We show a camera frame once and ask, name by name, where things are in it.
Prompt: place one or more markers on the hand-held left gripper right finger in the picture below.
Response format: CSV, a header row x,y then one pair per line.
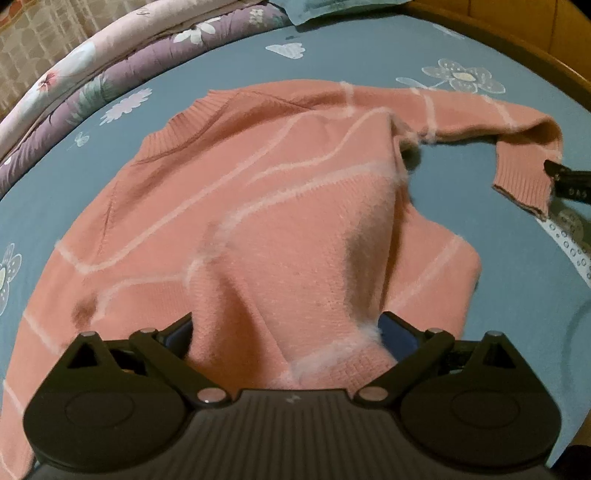
x,y
399,339

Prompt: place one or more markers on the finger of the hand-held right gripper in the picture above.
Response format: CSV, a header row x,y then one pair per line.
x,y
568,173

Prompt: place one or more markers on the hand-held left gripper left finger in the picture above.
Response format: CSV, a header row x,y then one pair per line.
x,y
178,339

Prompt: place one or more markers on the pink striped knit sweater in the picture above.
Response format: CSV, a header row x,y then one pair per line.
x,y
277,207

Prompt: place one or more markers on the wooden headboard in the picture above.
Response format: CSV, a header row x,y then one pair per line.
x,y
531,27

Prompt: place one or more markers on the blue printed bed sheet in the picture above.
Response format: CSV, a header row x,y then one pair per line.
x,y
323,50

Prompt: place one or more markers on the purple floral folded quilt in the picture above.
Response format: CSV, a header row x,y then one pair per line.
x,y
152,55

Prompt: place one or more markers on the blue printed pillow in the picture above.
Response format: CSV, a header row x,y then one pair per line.
x,y
332,7

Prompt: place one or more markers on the patterned window curtain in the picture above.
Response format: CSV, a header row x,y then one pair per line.
x,y
27,50

